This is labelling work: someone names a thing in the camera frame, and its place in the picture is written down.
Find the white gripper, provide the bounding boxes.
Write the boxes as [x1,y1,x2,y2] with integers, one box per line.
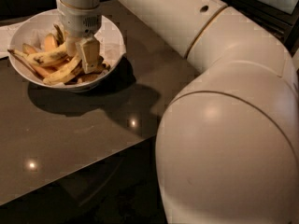
[56,0,102,74]

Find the long yellow banana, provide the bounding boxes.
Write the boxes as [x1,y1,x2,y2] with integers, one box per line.
[43,54,82,85]

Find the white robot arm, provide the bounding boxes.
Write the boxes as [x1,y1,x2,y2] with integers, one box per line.
[118,0,299,224]

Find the orange banana upright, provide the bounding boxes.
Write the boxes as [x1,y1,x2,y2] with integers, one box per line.
[44,33,58,51]

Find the small banana right side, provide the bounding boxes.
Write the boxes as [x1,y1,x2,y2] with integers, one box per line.
[76,57,111,84]

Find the white paper bowl liner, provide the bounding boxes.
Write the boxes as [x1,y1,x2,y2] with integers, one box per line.
[25,10,126,66]

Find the white bowl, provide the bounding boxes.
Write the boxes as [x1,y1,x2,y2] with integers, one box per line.
[8,9,126,92]

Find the top spotted yellow banana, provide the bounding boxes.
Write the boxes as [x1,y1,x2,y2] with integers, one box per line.
[30,44,67,67]

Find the orange banana left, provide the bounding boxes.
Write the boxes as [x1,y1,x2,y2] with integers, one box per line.
[8,43,55,77]

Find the white cloth on table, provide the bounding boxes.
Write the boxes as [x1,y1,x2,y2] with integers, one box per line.
[0,22,21,59]

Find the black metal vent grille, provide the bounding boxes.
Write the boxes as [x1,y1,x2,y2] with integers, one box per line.
[221,0,299,56]

